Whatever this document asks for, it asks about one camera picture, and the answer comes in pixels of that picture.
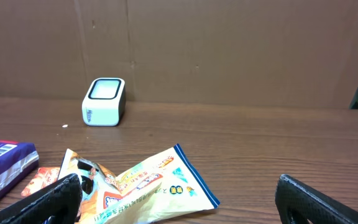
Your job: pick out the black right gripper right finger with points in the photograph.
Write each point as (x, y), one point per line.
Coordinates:
(299, 203)

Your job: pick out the purple red pad package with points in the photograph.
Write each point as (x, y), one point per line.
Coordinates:
(17, 160)

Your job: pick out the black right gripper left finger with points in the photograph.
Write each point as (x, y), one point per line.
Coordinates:
(57, 203)

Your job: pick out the white barcode scanner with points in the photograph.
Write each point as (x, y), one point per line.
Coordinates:
(105, 102)

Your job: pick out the yellow snack bag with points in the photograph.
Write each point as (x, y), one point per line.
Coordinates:
(163, 186)

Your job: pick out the small orange snack packet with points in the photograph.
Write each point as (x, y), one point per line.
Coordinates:
(44, 177)

